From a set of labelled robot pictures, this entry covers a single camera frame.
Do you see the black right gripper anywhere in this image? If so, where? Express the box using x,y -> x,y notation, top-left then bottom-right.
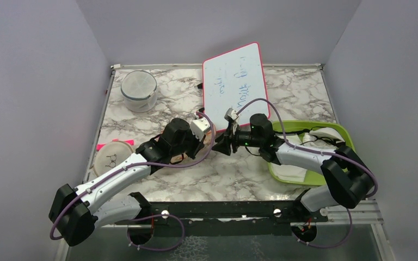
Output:
212,122 -> 262,156

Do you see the floral mesh laundry bag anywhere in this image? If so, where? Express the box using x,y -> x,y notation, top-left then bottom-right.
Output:
156,118 -> 206,164

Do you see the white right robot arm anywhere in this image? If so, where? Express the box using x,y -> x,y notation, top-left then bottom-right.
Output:
212,114 -> 376,221

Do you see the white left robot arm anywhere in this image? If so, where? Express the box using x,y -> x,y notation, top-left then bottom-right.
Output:
48,113 -> 215,246

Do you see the white cylindrical mesh bag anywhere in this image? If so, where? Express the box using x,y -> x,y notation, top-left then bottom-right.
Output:
120,70 -> 157,113

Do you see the beige cylindrical mesh laundry bag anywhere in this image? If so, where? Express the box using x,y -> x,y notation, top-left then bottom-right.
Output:
93,146 -> 134,177

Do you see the pink framed whiteboard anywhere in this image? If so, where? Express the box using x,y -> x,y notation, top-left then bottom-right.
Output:
202,42 -> 268,132

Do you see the pink sticky note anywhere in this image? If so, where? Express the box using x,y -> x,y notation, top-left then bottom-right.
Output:
96,139 -> 134,151

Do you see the green plastic tray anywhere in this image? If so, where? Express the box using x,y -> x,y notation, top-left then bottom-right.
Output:
268,121 -> 355,186

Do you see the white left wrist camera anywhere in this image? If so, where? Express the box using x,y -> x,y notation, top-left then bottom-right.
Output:
190,111 -> 211,141

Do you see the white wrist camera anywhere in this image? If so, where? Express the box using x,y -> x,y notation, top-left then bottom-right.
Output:
190,111 -> 211,141
224,108 -> 239,134

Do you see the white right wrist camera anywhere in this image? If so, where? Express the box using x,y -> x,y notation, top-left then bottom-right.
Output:
224,108 -> 239,134

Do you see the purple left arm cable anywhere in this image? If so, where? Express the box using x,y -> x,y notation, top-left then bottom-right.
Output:
50,111 -> 216,241

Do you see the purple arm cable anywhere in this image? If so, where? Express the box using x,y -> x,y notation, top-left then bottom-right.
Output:
50,111 -> 216,241
235,98 -> 379,199

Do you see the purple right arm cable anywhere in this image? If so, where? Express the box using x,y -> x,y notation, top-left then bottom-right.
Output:
235,98 -> 379,199

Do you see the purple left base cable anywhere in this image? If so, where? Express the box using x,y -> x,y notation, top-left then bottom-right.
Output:
127,213 -> 186,252

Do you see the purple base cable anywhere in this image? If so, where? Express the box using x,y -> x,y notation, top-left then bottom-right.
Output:
127,213 -> 186,252
291,207 -> 354,250

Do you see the black mounting rail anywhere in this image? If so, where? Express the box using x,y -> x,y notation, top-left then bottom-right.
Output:
116,200 -> 328,237

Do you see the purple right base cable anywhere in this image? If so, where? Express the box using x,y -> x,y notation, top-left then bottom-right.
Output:
291,207 -> 354,250

